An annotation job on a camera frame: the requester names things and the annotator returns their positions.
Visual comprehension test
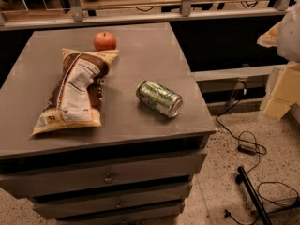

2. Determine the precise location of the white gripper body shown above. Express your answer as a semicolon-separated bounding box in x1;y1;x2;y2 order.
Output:
277;3;300;62

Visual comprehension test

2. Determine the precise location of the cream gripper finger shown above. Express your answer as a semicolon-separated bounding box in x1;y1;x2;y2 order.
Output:
257;22;280;48
261;63;300;120

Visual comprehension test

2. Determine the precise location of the green soda can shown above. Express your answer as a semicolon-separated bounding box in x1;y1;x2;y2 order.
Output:
136;80;183;118

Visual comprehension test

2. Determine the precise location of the black power adapter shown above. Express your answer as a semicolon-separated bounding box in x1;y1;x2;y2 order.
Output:
237;144;257;156

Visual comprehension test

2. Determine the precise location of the black floor stand bar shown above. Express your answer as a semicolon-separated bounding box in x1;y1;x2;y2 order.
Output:
236;166;273;225

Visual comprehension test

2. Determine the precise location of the grey drawer cabinet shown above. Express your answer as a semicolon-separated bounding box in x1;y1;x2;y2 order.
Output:
0;23;215;225

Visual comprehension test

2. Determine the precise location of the red apple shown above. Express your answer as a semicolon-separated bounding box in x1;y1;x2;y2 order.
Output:
94;32;116;51

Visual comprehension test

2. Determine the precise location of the top drawer knob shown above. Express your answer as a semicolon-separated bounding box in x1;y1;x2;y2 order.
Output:
104;173;113;184

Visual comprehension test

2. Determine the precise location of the brown white chip bag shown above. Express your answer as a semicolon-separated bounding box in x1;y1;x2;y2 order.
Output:
33;49;119;135

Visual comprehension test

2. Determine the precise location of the black power cable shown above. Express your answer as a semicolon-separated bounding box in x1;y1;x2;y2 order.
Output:
215;78;300;225

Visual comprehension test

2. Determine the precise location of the metal railing frame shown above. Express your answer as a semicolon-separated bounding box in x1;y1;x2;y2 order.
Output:
0;0;291;31

